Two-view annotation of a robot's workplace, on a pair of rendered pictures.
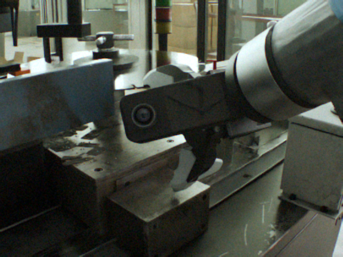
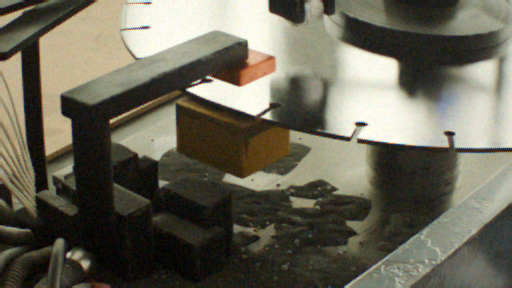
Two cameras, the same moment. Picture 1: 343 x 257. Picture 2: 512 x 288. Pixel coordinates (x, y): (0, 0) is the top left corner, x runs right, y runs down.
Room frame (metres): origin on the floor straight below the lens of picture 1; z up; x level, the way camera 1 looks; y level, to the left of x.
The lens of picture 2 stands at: (0.03, 0.24, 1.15)
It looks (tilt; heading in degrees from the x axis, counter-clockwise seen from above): 27 degrees down; 357
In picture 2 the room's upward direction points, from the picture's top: straight up
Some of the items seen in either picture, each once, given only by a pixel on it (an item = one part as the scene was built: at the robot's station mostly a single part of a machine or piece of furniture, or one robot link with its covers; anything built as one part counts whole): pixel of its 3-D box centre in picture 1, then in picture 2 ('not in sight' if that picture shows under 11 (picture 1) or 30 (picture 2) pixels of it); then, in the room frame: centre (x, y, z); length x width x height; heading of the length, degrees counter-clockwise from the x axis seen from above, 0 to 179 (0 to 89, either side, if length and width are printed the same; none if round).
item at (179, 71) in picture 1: (180, 84); not in sight; (0.40, -0.01, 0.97); 0.09 x 0.02 x 0.05; 31
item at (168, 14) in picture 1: (162, 13); not in sight; (0.89, 0.02, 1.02); 0.05 x 0.04 x 0.03; 46
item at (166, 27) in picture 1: (162, 27); not in sight; (0.89, 0.02, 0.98); 0.05 x 0.04 x 0.03; 46
